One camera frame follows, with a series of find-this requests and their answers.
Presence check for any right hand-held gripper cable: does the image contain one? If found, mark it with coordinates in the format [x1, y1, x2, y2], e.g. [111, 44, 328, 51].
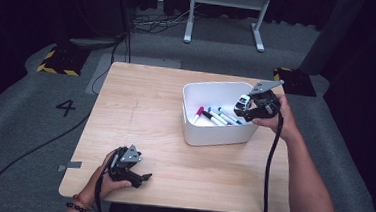
[256, 107, 286, 212]

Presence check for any black yellow striped base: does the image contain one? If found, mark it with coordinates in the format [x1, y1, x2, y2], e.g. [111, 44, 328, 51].
[36, 42, 93, 78]
[271, 66, 320, 98]

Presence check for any grey tape piece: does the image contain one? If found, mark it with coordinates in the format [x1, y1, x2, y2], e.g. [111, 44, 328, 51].
[57, 159, 83, 174]

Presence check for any black stand pole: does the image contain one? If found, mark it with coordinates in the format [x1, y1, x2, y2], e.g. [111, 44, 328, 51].
[111, 0, 136, 65]

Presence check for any black marker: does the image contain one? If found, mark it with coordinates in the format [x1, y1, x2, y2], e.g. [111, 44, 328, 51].
[201, 110, 227, 128]

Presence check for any hand-held gripper cable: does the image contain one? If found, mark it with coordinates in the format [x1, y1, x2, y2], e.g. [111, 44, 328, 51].
[256, 107, 286, 212]
[91, 146, 121, 212]

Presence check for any red cord bracelet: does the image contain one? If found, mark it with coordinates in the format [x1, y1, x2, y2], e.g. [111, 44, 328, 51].
[70, 193, 96, 212]

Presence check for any bundle of floor cables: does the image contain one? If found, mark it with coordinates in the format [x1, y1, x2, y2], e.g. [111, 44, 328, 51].
[129, 3, 197, 38]

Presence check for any black bead bracelet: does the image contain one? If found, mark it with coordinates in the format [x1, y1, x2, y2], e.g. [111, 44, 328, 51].
[64, 202, 93, 212]

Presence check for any person's right hand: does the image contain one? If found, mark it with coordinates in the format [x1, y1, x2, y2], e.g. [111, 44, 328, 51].
[250, 92, 303, 144]

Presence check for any white plastic bin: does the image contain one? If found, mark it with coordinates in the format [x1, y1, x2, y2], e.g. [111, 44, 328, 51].
[178, 78, 269, 151]

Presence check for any light blue marker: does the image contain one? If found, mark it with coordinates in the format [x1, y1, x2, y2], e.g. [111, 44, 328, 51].
[217, 106, 245, 126]

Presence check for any grey pillar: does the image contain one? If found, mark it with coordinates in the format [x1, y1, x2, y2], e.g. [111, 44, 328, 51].
[297, 0, 367, 80]

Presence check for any long black floor cable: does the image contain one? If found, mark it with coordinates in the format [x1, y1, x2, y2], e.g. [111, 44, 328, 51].
[0, 105, 92, 212]

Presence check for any person's left hand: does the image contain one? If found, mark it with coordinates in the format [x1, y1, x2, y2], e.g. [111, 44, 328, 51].
[82, 147, 135, 206]

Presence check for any pink marker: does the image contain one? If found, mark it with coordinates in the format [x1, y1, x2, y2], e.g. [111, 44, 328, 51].
[192, 104, 206, 127]

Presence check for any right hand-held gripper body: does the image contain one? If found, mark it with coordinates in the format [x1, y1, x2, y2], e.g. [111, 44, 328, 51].
[246, 76, 285, 123]

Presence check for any left hand-held gripper cable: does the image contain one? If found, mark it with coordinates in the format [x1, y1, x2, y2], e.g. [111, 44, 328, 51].
[91, 146, 121, 212]

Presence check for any white toy car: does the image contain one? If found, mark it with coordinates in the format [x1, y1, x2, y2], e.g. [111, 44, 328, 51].
[233, 92, 253, 114]

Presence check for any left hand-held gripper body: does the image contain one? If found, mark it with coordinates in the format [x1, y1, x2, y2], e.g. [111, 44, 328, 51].
[108, 143, 144, 185]

